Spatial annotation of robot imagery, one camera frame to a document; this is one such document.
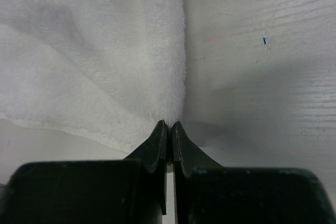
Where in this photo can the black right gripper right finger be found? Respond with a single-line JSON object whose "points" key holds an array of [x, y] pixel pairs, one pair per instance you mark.
{"points": [[207, 192]]}

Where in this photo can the white towel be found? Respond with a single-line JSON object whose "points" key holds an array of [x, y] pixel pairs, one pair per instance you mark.
{"points": [[107, 70]]}

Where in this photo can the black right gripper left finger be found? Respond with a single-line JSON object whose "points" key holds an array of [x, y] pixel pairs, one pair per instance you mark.
{"points": [[131, 190]]}

